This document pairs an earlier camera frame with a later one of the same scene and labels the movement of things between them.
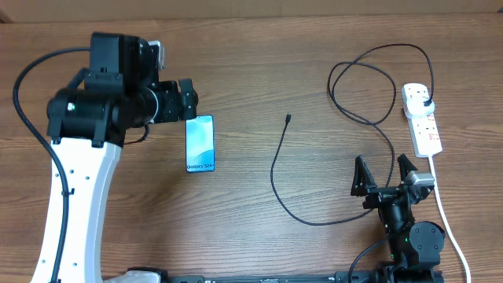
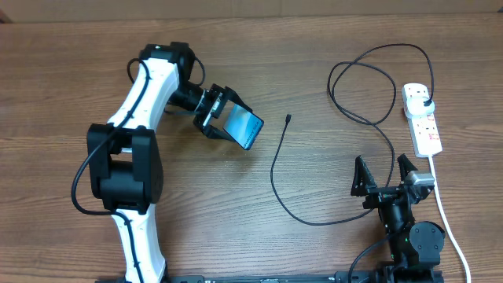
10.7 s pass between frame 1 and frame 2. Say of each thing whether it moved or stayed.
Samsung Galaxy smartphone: moved
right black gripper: stayed
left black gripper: moved
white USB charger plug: stayed
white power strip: stayed
